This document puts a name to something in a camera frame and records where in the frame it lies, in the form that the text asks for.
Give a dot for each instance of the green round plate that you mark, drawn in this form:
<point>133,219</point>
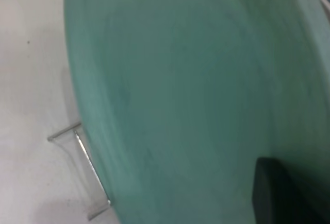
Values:
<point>180,79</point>

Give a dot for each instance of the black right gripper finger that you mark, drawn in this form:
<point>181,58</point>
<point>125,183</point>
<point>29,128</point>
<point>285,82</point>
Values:
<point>273,198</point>

